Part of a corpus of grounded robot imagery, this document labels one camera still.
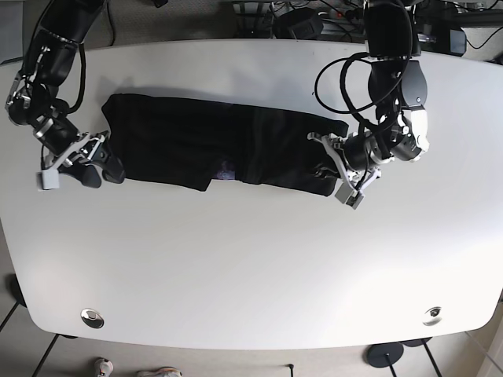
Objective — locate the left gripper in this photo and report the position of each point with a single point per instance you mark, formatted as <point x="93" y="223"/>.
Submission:
<point x="358" y="179"/>

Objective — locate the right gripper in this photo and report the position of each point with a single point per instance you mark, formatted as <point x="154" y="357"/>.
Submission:
<point x="87" y="148"/>

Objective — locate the black T-shirt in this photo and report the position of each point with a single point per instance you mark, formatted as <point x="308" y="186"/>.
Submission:
<point x="189" y="143"/>

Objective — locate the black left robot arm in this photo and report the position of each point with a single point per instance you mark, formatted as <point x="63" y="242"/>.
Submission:
<point x="394" y="124"/>

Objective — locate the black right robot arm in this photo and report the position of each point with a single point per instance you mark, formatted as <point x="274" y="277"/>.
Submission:
<point x="57" y="40"/>

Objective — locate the left silver table grommet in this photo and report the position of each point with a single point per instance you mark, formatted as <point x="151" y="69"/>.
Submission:
<point x="92" y="318"/>

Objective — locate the silver table grommet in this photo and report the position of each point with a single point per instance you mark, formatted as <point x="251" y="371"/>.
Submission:
<point x="432" y="316"/>
<point x="92" y="318"/>

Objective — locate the black power adapter box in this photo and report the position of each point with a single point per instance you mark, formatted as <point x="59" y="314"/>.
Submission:
<point x="298" y="24"/>

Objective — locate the right silver table grommet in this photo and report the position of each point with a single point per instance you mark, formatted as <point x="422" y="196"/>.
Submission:
<point x="432" y="316"/>

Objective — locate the black round stand base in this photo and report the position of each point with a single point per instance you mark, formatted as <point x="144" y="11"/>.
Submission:
<point x="384" y="355"/>

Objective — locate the white orange sneaker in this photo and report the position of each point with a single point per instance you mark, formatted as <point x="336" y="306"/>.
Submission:
<point x="103" y="367"/>

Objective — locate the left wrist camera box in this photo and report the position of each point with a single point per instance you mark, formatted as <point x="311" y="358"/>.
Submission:
<point x="349" y="196"/>

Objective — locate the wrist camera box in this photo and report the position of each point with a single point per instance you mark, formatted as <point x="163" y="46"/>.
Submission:
<point x="48" y="180"/>
<point x="349" y="196"/>

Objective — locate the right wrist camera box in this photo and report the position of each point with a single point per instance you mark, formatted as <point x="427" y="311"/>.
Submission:
<point x="48" y="180"/>

